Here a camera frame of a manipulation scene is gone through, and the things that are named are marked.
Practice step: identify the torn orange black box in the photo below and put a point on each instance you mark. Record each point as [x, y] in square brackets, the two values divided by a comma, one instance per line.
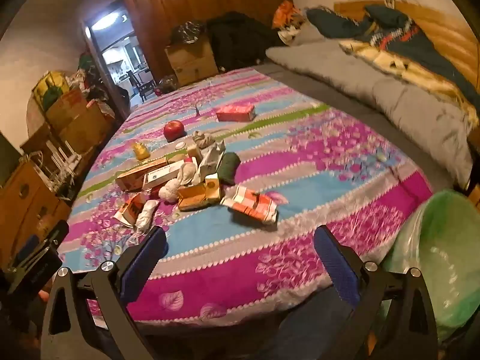
[129, 208]

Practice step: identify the twisted white tissue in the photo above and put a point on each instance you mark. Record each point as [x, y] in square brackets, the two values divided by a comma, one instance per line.
[147, 213]

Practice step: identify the yellow patterned blanket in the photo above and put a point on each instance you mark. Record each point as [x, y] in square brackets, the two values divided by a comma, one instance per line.
[393, 63]

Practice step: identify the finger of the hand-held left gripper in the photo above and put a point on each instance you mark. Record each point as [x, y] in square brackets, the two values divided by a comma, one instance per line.
[56, 231]

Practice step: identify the yellow green bag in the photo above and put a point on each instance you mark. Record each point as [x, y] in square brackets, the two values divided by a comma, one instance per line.
[50, 86]

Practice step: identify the pink red box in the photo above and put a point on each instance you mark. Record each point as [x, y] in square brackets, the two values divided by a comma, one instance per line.
[235, 112]

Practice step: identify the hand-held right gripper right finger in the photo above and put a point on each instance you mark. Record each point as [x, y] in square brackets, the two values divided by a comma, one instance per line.
[337, 266]

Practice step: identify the white labelled box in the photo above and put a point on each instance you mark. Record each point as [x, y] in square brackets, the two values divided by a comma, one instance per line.
[161, 176]

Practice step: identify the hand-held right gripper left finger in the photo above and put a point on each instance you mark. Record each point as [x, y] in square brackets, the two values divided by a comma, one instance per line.
[144, 258]

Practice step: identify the pile of black clothes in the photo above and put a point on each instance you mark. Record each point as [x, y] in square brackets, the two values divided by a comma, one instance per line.
[240, 39]

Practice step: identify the black plastic bag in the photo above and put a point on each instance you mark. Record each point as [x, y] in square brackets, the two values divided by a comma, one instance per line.
[187, 32]

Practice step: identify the long orange box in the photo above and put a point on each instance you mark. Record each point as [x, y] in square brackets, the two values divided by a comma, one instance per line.
[137, 175]

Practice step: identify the cardboard box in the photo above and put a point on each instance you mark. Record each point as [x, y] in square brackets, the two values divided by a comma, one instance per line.
[191, 60]

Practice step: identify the wooden dresser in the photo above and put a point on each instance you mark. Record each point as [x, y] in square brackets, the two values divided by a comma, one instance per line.
[26, 195]

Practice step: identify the red and white carton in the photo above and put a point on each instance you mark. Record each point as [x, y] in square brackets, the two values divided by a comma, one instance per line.
[251, 204]

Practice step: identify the pile of bags and clothes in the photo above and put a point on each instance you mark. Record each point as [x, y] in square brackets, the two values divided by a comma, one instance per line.
[92, 78]

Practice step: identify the wooden headboard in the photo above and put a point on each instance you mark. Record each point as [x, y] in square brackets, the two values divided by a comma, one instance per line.
[438, 26]

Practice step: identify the beige crumpled paper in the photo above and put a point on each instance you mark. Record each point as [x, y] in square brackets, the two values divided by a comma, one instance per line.
[202, 139]

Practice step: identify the dark green cloth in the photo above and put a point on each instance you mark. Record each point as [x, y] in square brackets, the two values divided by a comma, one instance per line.
[228, 168]

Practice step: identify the yellow toy figure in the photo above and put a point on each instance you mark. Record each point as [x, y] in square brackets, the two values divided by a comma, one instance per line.
[141, 150]

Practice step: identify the black television screen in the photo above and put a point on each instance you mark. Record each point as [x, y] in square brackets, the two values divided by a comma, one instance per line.
[7, 150]

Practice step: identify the bin with green bag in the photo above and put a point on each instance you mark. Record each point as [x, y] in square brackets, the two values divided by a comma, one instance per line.
[435, 262]

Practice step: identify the floral striped bed sheet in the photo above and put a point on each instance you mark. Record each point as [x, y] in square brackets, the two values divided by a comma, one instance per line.
[300, 195]

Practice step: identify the grey quilt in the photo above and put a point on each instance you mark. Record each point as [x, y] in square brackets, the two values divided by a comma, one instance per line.
[375, 82]

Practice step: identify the red apple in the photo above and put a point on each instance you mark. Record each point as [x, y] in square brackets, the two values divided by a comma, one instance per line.
[174, 130]

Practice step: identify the dark wooden chair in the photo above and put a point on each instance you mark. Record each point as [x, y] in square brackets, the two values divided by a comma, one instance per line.
[144, 82]

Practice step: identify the dark grey bed sheet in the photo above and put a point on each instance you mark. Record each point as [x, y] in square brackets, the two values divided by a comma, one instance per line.
[337, 93]

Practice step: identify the flat orange box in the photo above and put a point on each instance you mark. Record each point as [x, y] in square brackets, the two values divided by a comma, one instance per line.
[198, 194]

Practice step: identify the crumpled white tissue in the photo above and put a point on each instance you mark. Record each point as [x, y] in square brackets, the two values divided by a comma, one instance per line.
[186, 171]

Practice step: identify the orange bag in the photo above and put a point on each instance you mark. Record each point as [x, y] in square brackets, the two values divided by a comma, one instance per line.
[285, 11]

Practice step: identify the small beige box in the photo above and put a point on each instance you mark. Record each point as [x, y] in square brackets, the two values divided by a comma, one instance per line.
[193, 152]

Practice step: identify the stack of cardboard boxes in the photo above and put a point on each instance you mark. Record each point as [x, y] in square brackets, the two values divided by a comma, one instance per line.
[75, 116]

